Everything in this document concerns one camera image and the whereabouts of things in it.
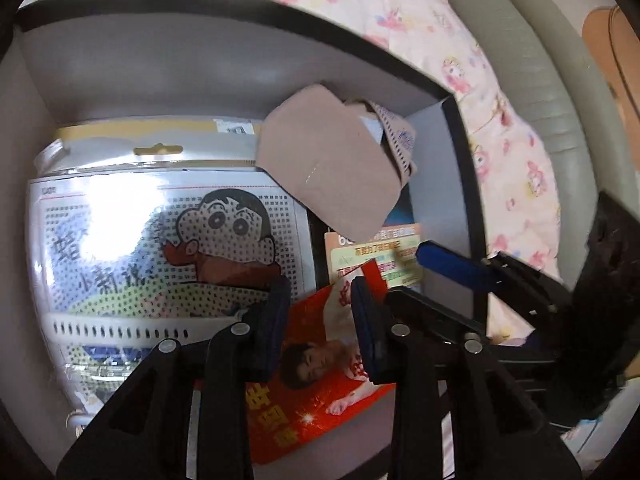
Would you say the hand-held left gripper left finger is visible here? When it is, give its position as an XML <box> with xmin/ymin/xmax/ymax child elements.
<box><xmin>55</xmin><ymin>275</ymin><xmax>293</xmax><ymax>480</ymax></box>

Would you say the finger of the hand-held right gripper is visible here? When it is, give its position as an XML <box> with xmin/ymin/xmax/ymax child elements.
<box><xmin>384</xmin><ymin>290</ymin><xmax>557</xmax><ymax>361</ymax></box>
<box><xmin>416</xmin><ymin>240</ymin><xmax>572</xmax><ymax>322</ymax></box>

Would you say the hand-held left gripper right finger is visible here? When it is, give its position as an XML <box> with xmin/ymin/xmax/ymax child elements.
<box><xmin>350</xmin><ymin>276</ymin><xmax>583</xmax><ymax>480</ymax></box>

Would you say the red printed packet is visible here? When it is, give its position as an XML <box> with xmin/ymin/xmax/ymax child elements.
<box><xmin>247</xmin><ymin>260</ymin><xmax>401</xmax><ymax>466</ymax></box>

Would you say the black cardboard box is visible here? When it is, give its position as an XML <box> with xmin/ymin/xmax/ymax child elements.
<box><xmin>12</xmin><ymin>0</ymin><xmax>491</xmax><ymax>480</ymax></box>

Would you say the orange and green card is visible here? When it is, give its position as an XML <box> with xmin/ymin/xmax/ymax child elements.
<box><xmin>324</xmin><ymin>222</ymin><xmax>426</xmax><ymax>291</ymax></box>

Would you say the patterned beige cloth pouch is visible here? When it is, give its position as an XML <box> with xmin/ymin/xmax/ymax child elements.
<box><xmin>357</xmin><ymin>100</ymin><xmax>420</xmax><ymax>183</ymax></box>

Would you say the beige flat envelope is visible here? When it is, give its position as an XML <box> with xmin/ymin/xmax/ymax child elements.
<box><xmin>256</xmin><ymin>82</ymin><xmax>408</xmax><ymax>243</ymax></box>

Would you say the cartoon bead kit packet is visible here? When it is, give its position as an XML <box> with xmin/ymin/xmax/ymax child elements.
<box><xmin>27</xmin><ymin>120</ymin><xmax>321</xmax><ymax>426</ymax></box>

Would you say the grey padded headboard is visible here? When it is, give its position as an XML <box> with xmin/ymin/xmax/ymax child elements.
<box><xmin>415</xmin><ymin>0</ymin><xmax>626</xmax><ymax>291</ymax></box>

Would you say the pink printed blanket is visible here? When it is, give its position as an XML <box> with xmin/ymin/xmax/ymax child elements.
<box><xmin>20</xmin><ymin>0</ymin><xmax>633</xmax><ymax>466</ymax></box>

